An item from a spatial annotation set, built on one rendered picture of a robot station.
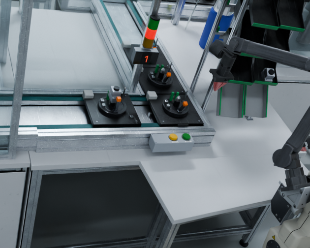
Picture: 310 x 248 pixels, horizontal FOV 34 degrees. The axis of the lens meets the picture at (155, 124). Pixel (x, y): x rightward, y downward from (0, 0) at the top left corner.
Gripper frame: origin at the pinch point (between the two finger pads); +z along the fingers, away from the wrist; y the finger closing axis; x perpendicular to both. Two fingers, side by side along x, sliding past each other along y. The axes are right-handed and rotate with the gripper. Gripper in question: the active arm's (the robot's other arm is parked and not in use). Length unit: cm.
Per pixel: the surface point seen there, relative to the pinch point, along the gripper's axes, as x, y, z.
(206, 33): -96, -47, 29
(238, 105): -12.5, -27.6, 20.4
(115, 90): -17.2, 40.0, 16.3
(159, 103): -22.3, 12.2, 27.8
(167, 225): 40, 23, 46
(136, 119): -9.5, 29.1, 27.5
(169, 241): 43, 20, 56
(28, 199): 8, 79, 62
